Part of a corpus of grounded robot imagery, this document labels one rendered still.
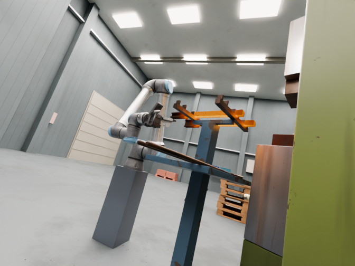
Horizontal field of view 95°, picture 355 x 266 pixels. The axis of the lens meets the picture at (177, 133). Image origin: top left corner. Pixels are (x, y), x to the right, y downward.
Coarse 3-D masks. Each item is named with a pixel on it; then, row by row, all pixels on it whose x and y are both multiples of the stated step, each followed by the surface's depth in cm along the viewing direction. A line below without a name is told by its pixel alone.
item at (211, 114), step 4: (172, 112) 94; (176, 112) 91; (180, 112) 90; (196, 112) 82; (200, 112) 81; (204, 112) 79; (208, 112) 78; (212, 112) 76; (216, 112) 75; (220, 112) 73; (236, 112) 69; (240, 112) 67; (244, 112) 69; (172, 116) 93; (176, 116) 90; (180, 116) 89; (184, 116) 87; (196, 116) 83; (200, 116) 81; (204, 116) 80; (208, 116) 78; (212, 116) 77; (216, 116) 76; (220, 116) 75; (224, 116) 74; (240, 116) 69
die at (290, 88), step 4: (288, 80) 97; (292, 80) 96; (296, 80) 94; (288, 84) 97; (292, 84) 95; (296, 84) 94; (288, 88) 96; (292, 88) 95; (296, 88) 93; (284, 92) 97; (288, 92) 95; (292, 92) 94; (296, 92) 92; (288, 96) 97; (292, 96) 96; (296, 96) 95; (288, 100) 101; (292, 100) 101; (296, 100) 99; (292, 104) 105; (296, 104) 104; (292, 108) 109
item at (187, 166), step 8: (152, 160) 69; (160, 160) 61; (168, 160) 58; (176, 160) 56; (184, 168) 61; (192, 168) 51; (200, 168) 49; (208, 168) 47; (216, 176) 56; (224, 176) 55; (232, 176) 60; (248, 184) 73
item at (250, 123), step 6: (186, 120) 102; (246, 120) 77; (252, 120) 75; (186, 126) 101; (192, 126) 98; (198, 126) 98; (222, 126) 87; (228, 126) 85; (234, 126) 83; (252, 126) 77
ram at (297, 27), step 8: (304, 16) 99; (296, 24) 100; (304, 24) 97; (296, 32) 99; (288, 40) 101; (296, 40) 97; (288, 48) 99; (296, 48) 96; (288, 56) 97; (296, 56) 94; (288, 64) 96; (296, 64) 92; (288, 72) 94; (296, 72) 91
